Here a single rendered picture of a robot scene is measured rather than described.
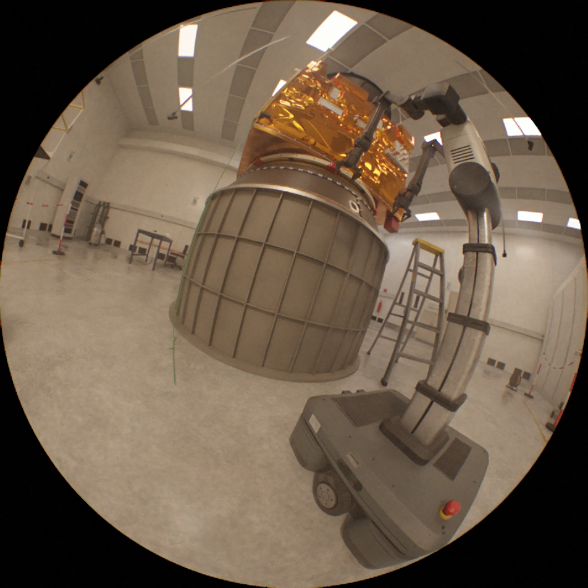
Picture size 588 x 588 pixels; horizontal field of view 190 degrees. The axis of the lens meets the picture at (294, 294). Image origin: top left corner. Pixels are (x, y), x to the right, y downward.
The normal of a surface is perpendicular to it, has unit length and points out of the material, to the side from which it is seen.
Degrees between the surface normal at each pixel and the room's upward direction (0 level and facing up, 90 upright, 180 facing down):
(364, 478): 45
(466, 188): 90
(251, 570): 0
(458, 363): 90
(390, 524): 90
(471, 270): 90
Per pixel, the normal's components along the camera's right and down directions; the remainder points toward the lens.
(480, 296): -0.90, -0.26
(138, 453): 0.29, -0.95
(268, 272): -0.01, 0.04
